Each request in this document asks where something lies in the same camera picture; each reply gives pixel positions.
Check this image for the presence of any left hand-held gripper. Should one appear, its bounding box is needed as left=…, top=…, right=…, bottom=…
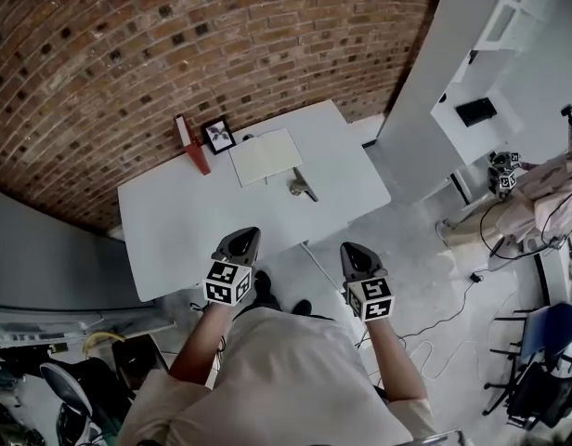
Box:
left=201, top=226, right=262, bottom=307

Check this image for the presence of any white table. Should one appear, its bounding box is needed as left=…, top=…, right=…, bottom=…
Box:
left=116, top=99, right=392, bottom=303

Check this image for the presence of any grey cabinet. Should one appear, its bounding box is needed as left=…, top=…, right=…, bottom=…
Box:
left=0, top=187, right=144, bottom=313

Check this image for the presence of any white floor cable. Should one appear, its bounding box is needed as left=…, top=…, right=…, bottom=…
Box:
left=405, top=339, right=475, bottom=381

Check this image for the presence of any black picture frame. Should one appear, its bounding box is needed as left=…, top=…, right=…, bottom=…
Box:
left=201, top=117, right=237, bottom=157

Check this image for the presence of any white shelf unit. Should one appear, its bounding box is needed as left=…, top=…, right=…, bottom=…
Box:
left=473, top=0, right=562, bottom=54

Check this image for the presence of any person's left forearm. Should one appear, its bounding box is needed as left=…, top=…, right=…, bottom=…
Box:
left=168, top=301, right=244, bottom=390

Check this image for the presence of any person's beige shirt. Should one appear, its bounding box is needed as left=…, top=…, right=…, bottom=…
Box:
left=116, top=306, right=438, bottom=446

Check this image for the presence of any black floor cable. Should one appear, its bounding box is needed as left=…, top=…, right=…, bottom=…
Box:
left=355, top=271, right=485, bottom=348

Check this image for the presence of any red folder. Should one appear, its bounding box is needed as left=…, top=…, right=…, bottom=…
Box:
left=174, top=113, right=213, bottom=176

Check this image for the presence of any white desk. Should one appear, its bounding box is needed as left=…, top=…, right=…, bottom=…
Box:
left=429, top=46, right=572, bottom=169

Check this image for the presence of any black office chair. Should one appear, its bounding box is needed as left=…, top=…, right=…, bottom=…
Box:
left=505, top=363, right=572, bottom=432

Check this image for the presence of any grey metal object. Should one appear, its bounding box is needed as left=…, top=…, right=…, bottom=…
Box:
left=288, top=166, right=320, bottom=203

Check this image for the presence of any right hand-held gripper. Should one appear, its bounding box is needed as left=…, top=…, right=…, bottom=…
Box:
left=339, top=242, right=396, bottom=323

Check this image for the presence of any open white notebook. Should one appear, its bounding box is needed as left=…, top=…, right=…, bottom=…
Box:
left=227, top=126, right=306, bottom=189

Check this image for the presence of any blue chair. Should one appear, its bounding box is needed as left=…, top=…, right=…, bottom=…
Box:
left=482, top=301, right=572, bottom=417

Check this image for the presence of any person's right forearm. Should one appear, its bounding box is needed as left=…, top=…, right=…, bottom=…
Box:
left=362, top=317, right=429, bottom=404

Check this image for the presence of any yellow curved item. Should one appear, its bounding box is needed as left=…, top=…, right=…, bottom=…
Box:
left=83, top=332, right=128, bottom=356

